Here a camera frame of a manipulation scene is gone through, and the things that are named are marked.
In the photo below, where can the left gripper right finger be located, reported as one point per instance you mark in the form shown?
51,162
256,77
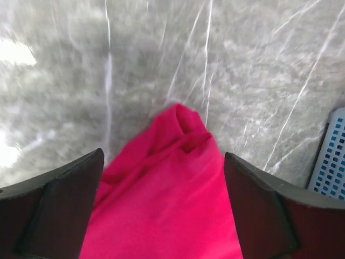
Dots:
276,219

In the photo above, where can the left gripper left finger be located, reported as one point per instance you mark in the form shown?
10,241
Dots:
47,216

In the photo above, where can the magenta t shirt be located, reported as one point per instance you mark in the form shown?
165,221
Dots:
164,196

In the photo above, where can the white plastic basket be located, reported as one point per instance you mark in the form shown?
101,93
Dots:
328,174

